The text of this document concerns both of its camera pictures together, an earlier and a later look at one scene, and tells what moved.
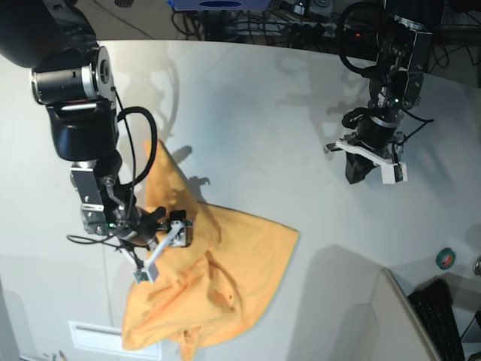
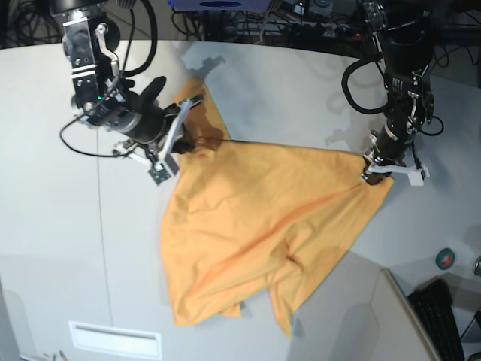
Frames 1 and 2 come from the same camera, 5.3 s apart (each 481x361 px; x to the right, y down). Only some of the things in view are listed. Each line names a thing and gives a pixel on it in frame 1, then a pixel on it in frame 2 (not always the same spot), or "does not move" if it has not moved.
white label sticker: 108,339 does not move
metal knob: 476,267 does not move
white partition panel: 402,335 does not move
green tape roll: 445,258 does not move
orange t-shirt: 212,286 to 239,218
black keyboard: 434,303 does not move
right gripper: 374,128 to 391,141
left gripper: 143,225 to 140,114
